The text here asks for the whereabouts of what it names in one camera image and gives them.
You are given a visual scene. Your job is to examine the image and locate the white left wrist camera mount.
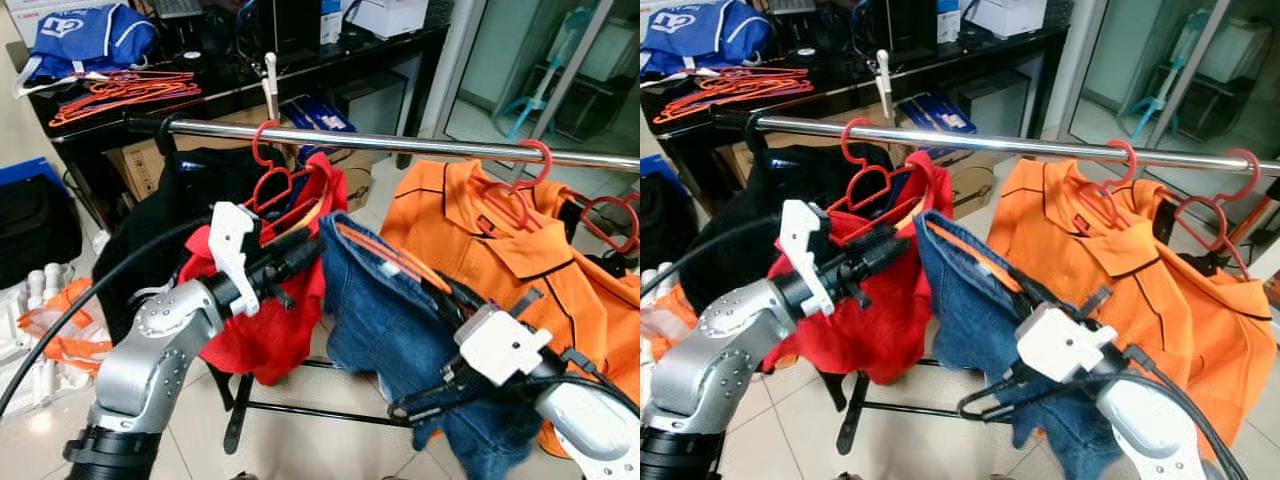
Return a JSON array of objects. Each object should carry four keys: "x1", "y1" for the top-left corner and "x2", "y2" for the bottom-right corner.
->
[
  {"x1": 208, "y1": 202, "x2": 263, "y2": 317},
  {"x1": 778, "y1": 198, "x2": 833, "y2": 317}
]

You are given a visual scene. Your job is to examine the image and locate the small cardboard box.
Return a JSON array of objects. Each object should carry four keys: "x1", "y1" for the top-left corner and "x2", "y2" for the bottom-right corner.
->
[
  {"x1": 945, "y1": 150, "x2": 996, "y2": 216},
  {"x1": 325, "y1": 148, "x2": 376, "y2": 213}
]

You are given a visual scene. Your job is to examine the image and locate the large cardboard box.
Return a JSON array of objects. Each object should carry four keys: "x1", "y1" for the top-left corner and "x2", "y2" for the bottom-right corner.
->
[
  {"x1": 103, "y1": 105, "x2": 301, "y2": 201},
  {"x1": 718, "y1": 105, "x2": 901, "y2": 191}
]

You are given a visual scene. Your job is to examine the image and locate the red plastic hanger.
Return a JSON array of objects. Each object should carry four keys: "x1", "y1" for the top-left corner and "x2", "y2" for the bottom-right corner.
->
[
  {"x1": 1172, "y1": 148, "x2": 1263, "y2": 283},
  {"x1": 838, "y1": 118, "x2": 926, "y2": 246},
  {"x1": 575, "y1": 192, "x2": 641, "y2": 256},
  {"x1": 1075, "y1": 138, "x2": 1139, "y2": 233},
  {"x1": 245, "y1": 120, "x2": 336, "y2": 241},
  {"x1": 478, "y1": 138, "x2": 554, "y2": 233}
]

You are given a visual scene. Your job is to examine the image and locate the blue denim jeans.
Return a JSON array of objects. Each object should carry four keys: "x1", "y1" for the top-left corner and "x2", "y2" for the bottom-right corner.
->
[
  {"x1": 912, "y1": 210, "x2": 1111, "y2": 480},
  {"x1": 318, "y1": 212, "x2": 546, "y2": 480}
]

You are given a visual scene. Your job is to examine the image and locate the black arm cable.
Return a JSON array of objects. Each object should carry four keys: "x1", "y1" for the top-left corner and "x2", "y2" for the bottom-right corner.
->
[
  {"x1": 386, "y1": 345, "x2": 641, "y2": 426},
  {"x1": 0, "y1": 212, "x2": 216, "y2": 416},
  {"x1": 640, "y1": 215, "x2": 786, "y2": 301},
  {"x1": 955, "y1": 345, "x2": 1226, "y2": 480}
]

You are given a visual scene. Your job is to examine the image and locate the black glossy table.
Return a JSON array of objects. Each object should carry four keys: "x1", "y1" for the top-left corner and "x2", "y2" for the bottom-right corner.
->
[
  {"x1": 22, "y1": 20, "x2": 453, "y2": 236},
  {"x1": 640, "y1": 20, "x2": 1071, "y2": 236}
]

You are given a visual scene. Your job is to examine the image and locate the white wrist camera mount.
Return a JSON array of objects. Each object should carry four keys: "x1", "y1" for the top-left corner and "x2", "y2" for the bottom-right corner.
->
[
  {"x1": 778, "y1": 198, "x2": 833, "y2": 317},
  {"x1": 208, "y1": 202, "x2": 263, "y2": 317},
  {"x1": 1015, "y1": 303, "x2": 1119, "y2": 384},
  {"x1": 455, "y1": 305, "x2": 553, "y2": 387}
]

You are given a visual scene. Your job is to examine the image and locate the orange plastic hanger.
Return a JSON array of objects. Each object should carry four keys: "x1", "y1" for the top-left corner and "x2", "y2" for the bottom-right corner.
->
[
  {"x1": 333, "y1": 222, "x2": 441, "y2": 296},
  {"x1": 925, "y1": 220, "x2": 1031, "y2": 296}
]

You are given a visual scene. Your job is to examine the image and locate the chrome clothes rack rail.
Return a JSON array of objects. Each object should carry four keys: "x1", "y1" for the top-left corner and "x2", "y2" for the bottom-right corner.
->
[
  {"x1": 715, "y1": 105, "x2": 1280, "y2": 179},
  {"x1": 125, "y1": 113, "x2": 641, "y2": 173}
]

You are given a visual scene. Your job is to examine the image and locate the glass sliding door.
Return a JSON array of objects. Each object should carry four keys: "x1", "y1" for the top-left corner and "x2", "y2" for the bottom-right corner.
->
[
  {"x1": 1045, "y1": 0, "x2": 1280, "y2": 201},
  {"x1": 420, "y1": 0, "x2": 641, "y2": 201}
]

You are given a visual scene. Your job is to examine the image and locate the pile of orange hangers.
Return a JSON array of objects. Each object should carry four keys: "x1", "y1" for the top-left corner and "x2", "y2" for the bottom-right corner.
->
[
  {"x1": 48, "y1": 68, "x2": 201, "y2": 128},
  {"x1": 652, "y1": 65, "x2": 813, "y2": 126}
]

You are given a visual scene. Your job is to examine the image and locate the blue storage box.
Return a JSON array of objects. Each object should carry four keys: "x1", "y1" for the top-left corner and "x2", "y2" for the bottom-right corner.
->
[
  {"x1": 640, "y1": 155, "x2": 681, "y2": 186},
  {"x1": 0, "y1": 158, "x2": 66, "y2": 187}
]

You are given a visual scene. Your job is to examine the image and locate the black clothes rack frame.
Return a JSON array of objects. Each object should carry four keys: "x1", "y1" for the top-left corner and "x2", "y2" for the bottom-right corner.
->
[
  {"x1": 205, "y1": 355, "x2": 441, "y2": 456},
  {"x1": 815, "y1": 360, "x2": 1011, "y2": 456}
]

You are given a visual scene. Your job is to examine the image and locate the blue sports bag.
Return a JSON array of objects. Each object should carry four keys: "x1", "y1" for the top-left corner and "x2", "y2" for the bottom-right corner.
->
[
  {"x1": 640, "y1": 0, "x2": 773, "y2": 79},
  {"x1": 22, "y1": 0, "x2": 159, "y2": 83}
]

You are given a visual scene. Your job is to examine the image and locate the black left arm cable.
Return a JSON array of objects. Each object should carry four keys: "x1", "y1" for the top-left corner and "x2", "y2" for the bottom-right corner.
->
[
  {"x1": 0, "y1": 212, "x2": 216, "y2": 416},
  {"x1": 640, "y1": 215, "x2": 786, "y2": 301}
]

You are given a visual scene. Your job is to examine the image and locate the black garment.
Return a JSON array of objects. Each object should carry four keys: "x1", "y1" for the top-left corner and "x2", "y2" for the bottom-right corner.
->
[
  {"x1": 680, "y1": 140, "x2": 896, "y2": 316},
  {"x1": 95, "y1": 145, "x2": 263, "y2": 343}
]

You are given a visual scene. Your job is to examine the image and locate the black bag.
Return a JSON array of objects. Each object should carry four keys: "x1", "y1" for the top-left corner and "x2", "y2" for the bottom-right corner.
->
[
  {"x1": 0, "y1": 175, "x2": 83, "y2": 291},
  {"x1": 640, "y1": 175, "x2": 691, "y2": 286}
]

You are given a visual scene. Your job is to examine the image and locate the white clothes pole clip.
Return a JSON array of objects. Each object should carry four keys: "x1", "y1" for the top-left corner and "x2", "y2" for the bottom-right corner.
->
[
  {"x1": 262, "y1": 52, "x2": 281, "y2": 121},
  {"x1": 874, "y1": 48, "x2": 893, "y2": 126}
]

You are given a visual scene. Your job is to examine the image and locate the red shirt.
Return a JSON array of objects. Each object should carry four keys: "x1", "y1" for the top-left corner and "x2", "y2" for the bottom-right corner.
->
[
  {"x1": 765, "y1": 150, "x2": 953, "y2": 386},
  {"x1": 178, "y1": 150, "x2": 349, "y2": 386}
]

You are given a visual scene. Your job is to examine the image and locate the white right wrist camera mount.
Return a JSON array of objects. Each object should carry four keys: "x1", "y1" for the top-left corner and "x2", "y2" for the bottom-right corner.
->
[
  {"x1": 455, "y1": 305, "x2": 553, "y2": 387},
  {"x1": 1015, "y1": 303, "x2": 1119, "y2": 384}
]

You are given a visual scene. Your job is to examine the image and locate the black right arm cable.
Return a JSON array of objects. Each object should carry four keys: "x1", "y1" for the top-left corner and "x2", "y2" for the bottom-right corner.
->
[
  {"x1": 955, "y1": 345, "x2": 1226, "y2": 480},
  {"x1": 386, "y1": 345, "x2": 641, "y2": 426}
]

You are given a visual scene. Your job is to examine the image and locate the teal stand behind glass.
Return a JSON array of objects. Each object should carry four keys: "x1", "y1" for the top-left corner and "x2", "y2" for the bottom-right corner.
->
[
  {"x1": 497, "y1": 55, "x2": 561, "y2": 141},
  {"x1": 1125, "y1": 60, "x2": 1191, "y2": 141}
]

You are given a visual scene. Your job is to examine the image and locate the black monitor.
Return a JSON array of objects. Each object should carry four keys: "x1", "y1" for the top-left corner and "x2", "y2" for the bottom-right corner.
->
[
  {"x1": 858, "y1": 0, "x2": 939, "y2": 56},
  {"x1": 238, "y1": 0, "x2": 323, "y2": 59}
]

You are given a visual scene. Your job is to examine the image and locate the white and orange plastic bag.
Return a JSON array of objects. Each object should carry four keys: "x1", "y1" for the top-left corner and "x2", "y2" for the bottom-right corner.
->
[
  {"x1": 640, "y1": 285, "x2": 701, "y2": 361},
  {"x1": 15, "y1": 280, "x2": 111, "y2": 376}
]

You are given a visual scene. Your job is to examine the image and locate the white printer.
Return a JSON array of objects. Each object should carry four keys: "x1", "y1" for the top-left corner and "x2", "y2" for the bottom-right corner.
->
[
  {"x1": 345, "y1": 0, "x2": 431, "y2": 39},
  {"x1": 962, "y1": 0, "x2": 1049, "y2": 39}
]

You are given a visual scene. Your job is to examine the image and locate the blue flat box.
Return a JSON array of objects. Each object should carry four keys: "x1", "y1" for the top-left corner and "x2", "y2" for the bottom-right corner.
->
[
  {"x1": 282, "y1": 95, "x2": 356, "y2": 136},
  {"x1": 895, "y1": 92, "x2": 979, "y2": 136}
]

